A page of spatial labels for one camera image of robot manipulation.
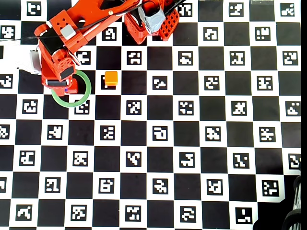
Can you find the black power cable with plug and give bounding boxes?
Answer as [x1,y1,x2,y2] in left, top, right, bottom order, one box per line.
[165,0,188,12]

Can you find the black flexible camera stand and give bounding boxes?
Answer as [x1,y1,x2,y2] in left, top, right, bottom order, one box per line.
[283,174,302,230]

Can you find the checkerboard marker mat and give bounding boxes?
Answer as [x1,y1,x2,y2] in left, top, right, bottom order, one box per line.
[0,0,302,230]

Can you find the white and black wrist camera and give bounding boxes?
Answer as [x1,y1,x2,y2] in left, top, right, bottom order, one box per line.
[0,38,42,76]

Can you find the green ring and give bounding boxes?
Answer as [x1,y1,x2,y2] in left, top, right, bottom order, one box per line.
[51,70,92,108]

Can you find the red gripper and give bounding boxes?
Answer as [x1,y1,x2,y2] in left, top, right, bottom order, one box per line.
[39,46,78,97]

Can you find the small grey square block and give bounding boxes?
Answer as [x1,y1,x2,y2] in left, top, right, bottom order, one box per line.
[60,24,76,39]

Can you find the red cube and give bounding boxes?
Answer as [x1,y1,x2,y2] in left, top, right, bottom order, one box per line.
[68,78,79,94]

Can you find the orange cube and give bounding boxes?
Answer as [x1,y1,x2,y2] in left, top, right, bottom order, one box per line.
[104,70,119,87]

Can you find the thin black camera cable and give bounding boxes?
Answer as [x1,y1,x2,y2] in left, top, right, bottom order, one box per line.
[0,4,139,42]

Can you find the red robot base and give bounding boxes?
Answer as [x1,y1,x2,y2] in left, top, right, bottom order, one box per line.
[123,0,180,45]

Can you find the grey duct tape wrap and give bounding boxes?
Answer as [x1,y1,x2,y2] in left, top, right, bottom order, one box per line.
[138,6,166,34]

